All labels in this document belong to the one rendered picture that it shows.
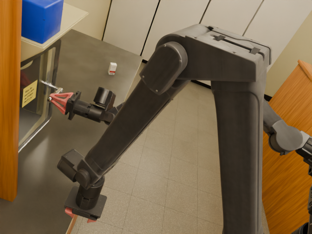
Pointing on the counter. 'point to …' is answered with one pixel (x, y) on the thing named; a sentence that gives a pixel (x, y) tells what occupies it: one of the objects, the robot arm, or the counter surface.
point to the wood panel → (9, 95)
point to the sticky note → (29, 93)
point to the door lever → (54, 92)
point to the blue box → (41, 19)
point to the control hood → (68, 13)
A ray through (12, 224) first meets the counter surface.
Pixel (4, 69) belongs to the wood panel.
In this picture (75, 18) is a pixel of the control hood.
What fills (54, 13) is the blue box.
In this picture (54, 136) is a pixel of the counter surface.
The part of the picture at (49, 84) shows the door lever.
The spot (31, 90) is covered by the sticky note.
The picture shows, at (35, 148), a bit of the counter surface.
